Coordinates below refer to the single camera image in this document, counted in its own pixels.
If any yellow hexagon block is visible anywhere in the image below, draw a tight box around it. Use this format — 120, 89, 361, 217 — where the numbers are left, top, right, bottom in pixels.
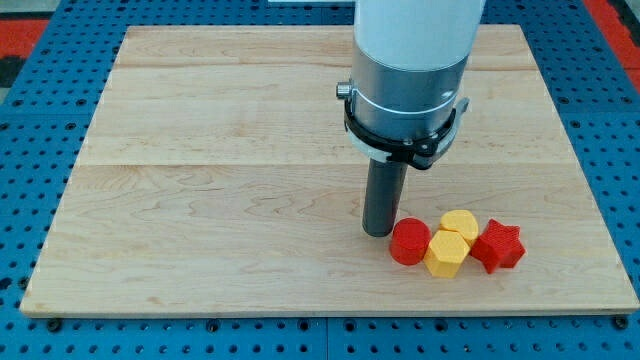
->
423, 230, 471, 278

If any red star block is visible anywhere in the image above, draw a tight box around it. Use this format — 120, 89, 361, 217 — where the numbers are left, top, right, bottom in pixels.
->
470, 218, 526, 274

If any yellow rounded block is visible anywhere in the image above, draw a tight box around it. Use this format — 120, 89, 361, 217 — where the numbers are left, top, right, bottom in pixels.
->
439, 209, 479, 247

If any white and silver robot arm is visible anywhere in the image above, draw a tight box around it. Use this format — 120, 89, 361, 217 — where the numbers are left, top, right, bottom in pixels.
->
336, 0, 485, 170

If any dark grey cylindrical pointer tool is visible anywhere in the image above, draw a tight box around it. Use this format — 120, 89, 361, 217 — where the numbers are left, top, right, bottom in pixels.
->
362, 159, 407, 237

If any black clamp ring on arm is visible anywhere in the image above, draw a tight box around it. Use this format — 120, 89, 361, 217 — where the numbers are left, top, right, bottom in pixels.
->
343, 97, 458, 171

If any red cylinder block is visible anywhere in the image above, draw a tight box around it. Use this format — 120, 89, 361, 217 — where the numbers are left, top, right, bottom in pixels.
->
389, 217, 431, 266

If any light wooden board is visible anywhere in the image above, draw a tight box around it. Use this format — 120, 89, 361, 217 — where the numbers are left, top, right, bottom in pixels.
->
20, 25, 639, 318

